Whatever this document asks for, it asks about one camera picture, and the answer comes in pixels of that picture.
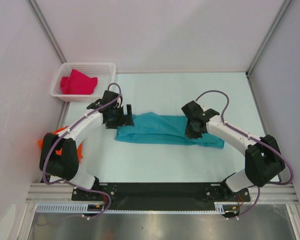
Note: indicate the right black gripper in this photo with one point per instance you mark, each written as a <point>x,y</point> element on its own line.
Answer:
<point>190,134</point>

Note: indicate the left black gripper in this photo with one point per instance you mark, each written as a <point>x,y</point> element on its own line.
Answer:
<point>126,120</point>

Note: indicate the teal t shirt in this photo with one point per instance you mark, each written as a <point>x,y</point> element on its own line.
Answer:
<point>151,128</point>

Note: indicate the white plastic basket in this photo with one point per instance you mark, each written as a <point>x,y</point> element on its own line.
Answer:
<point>104,71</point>

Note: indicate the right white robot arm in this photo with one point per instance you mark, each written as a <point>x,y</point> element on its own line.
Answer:
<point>261,160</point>

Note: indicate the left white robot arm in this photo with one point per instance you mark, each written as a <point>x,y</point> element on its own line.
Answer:
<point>66,167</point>

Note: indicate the magenta t shirt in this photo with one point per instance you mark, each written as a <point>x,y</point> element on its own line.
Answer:
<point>77,83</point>

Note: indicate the orange t shirt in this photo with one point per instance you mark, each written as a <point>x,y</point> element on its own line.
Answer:
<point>80,150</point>

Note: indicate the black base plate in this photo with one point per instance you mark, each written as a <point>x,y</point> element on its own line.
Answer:
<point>171,196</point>

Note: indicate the white slotted cable duct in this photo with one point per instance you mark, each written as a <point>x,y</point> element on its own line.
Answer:
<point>92,209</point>

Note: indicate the aluminium front rail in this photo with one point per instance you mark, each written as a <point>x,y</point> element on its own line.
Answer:
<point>62,193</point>

